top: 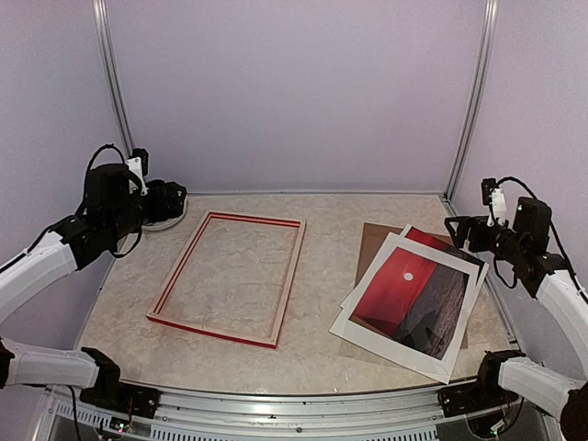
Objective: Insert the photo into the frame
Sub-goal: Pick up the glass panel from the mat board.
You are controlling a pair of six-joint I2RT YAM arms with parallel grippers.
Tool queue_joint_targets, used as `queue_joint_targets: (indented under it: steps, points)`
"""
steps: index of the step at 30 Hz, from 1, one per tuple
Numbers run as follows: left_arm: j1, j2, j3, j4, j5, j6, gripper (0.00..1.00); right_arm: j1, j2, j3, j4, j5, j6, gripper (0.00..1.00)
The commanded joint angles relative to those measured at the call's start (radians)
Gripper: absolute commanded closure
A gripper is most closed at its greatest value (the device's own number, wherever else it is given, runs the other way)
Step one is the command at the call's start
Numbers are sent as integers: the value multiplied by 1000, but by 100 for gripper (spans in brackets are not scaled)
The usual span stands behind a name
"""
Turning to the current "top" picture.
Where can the left aluminium corner post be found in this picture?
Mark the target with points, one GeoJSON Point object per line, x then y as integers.
{"type": "Point", "coordinates": [106, 47]}

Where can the right aluminium corner post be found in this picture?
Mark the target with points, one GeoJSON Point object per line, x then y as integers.
{"type": "Point", "coordinates": [475, 98]}

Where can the white round plate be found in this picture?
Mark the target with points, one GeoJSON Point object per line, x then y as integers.
{"type": "Point", "coordinates": [161, 225]}

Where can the white photo mat border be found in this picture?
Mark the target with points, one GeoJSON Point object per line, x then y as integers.
{"type": "Point", "coordinates": [363, 317]}

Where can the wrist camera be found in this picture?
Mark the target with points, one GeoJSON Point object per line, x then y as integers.
{"type": "Point", "coordinates": [493, 198]}
{"type": "Point", "coordinates": [138, 166]}

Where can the aluminium front rail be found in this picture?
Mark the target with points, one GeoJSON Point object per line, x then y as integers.
{"type": "Point", "coordinates": [406, 414]}

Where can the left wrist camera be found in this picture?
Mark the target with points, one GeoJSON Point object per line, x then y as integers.
{"type": "Point", "coordinates": [138, 166]}

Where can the aluminium corner post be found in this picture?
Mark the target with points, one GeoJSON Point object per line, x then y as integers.
{"type": "Point", "coordinates": [475, 98]}
{"type": "Point", "coordinates": [106, 47]}

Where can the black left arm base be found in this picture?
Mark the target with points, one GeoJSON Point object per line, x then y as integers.
{"type": "Point", "coordinates": [133, 400]}

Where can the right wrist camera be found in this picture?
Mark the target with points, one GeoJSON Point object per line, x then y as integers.
{"type": "Point", "coordinates": [493, 198]}

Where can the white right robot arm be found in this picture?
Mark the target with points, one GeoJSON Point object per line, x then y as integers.
{"type": "Point", "coordinates": [508, 376]}

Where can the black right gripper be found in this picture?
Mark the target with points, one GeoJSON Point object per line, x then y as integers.
{"type": "Point", "coordinates": [478, 224]}

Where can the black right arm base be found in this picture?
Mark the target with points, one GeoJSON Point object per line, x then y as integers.
{"type": "Point", "coordinates": [468, 398]}

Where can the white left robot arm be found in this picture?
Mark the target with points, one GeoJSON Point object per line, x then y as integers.
{"type": "Point", "coordinates": [117, 202]}

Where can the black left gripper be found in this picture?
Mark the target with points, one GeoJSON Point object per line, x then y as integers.
{"type": "Point", "coordinates": [161, 212]}

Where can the red and black photo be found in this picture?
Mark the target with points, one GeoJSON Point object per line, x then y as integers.
{"type": "Point", "coordinates": [413, 298]}

